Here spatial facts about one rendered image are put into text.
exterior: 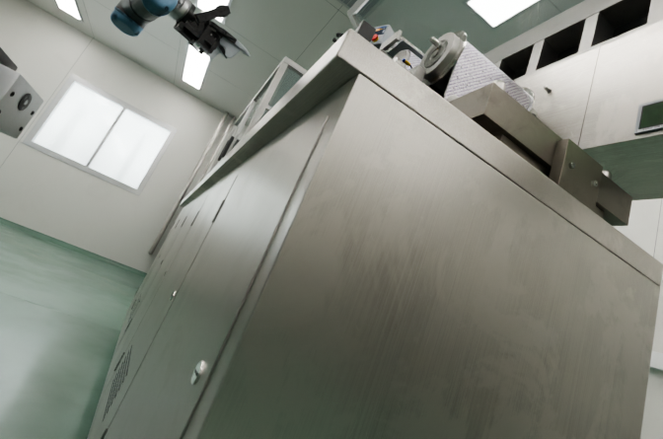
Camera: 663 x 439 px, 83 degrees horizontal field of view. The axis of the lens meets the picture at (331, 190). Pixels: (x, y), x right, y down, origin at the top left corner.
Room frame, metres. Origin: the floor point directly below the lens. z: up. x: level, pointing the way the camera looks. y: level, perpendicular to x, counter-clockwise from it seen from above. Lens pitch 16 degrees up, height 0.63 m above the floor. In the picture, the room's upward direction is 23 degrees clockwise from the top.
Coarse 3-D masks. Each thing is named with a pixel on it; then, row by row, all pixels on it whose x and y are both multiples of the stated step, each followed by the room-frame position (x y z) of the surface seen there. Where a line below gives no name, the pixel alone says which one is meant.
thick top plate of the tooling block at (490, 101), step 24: (480, 96) 0.50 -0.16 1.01; (504, 96) 0.49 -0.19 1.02; (480, 120) 0.50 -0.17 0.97; (504, 120) 0.50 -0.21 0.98; (528, 120) 0.52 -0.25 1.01; (528, 144) 0.52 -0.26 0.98; (552, 144) 0.54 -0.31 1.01; (600, 192) 0.59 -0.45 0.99; (624, 192) 0.62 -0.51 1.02; (624, 216) 0.62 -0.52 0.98
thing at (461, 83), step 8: (456, 64) 0.69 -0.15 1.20; (456, 72) 0.69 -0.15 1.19; (464, 72) 0.70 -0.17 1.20; (456, 80) 0.69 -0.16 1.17; (464, 80) 0.70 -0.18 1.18; (472, 80) 0.71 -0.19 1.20; (448, 88) 0.69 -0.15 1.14; (456, 88) 0.69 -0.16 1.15; (464, 88) 0.70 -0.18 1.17; (472, 88) 0.71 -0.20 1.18; (448, 96) 0.69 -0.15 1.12
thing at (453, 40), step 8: (440, 40) 0.74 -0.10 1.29; (448, 40) 0.70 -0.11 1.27; (456, 40) 0.69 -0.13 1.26; (448, 48) 0.69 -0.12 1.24; (456, 48) 0.69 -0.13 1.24; (424, 56) 0.78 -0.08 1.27; (448, 56) 0.69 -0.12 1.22; (440, 64) 0.71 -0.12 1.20; (432, 72) 0.73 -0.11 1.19; (440, 72) 0.72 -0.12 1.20; (448, 72) 0.72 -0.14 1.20; (440, 80) 0.74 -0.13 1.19; (448, 80) 0.74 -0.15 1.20; (440, 88) 0.77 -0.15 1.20
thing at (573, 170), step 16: (560, 144) 0.54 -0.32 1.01; (560, 160) 0.53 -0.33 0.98; (576, 160) 0.53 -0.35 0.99; (592, 160) 0.55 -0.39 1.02; (560, 176) 0.52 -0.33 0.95; (576, 176) 0.54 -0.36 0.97; (592, 176) 0.55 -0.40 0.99; (576, 192) 0.54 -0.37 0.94; (592, 192) 0.55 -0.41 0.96; (592, 208) 0.56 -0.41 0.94
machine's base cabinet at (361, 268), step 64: (320, 128) 0.38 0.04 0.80; (384, 128) 0.37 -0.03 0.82; (256, 192) 0.55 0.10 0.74; (320, 192) 0.35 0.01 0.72; (384, 192) 0.38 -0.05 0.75; (448, 192) 0.40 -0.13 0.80; (512, 192) 0.44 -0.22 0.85; (192, 256) 0.87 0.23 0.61; (256, 256) 0.40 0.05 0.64; (320, 256) 0.36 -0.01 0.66; (384, 256) 0.38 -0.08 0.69; (448, 256) 0.41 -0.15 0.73; (512, 256) 0.45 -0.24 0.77; (576, 256) 0.49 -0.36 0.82; (128, 320) 1.96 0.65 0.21; (192, 320) 0.56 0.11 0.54; (256, 320) 0.35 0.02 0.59; (320, 320) 0.37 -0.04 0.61; (384, 320) 0.39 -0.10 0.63; (448, 320) 0.42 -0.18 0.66; (512, 320) 0.46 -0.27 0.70; (576, 320) 0.50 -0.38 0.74; (640, 320) 0.56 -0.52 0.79; (128, 384) 0.86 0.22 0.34; (192, 384) 0.41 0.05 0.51; (256, 384) 0.36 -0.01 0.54; (320, 384) 0.38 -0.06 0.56; (384, 384) 0.40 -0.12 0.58; (448, 384) 0.43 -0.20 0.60; (512, 384) 0.47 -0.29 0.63; (576, 384) 0.51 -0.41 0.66; (640, 384) 0.57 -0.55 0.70
